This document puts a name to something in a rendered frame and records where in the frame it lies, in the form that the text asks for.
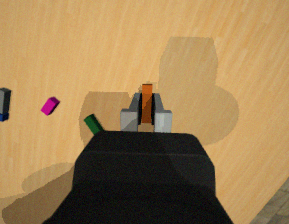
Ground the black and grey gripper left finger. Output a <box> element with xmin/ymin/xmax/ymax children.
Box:
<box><xmin>120</xmin><ymin>93</ymin><xmax>142</xmax><ymax>132</ymax></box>

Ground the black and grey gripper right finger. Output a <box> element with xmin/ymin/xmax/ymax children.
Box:
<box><xmin>151</xmin><ymin>93</ymin><xmax>173</xmax><ymax>133</ymax></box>

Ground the small blue cube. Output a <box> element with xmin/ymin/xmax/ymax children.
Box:
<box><xmin>0</xmin><ymin>112</ymin><xmax>9</xmax><ymax>122</ymax></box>

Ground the green rod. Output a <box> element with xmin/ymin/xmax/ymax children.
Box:
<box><xmin>84</xmin><ymin>114</ymin><xmax>104</xmax><ymax>134</ymax></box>

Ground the small magenta block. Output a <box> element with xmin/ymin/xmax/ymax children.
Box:
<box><xmin>41</xmin><ymin>96</ymin><xmax>60</xmax><ymax>116</ymax></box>

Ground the orange rod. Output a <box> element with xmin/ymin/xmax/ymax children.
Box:
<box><xmin>141</xmin><ymin>84</ymin><xmax>153</xmax><ymax>123</ymax></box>

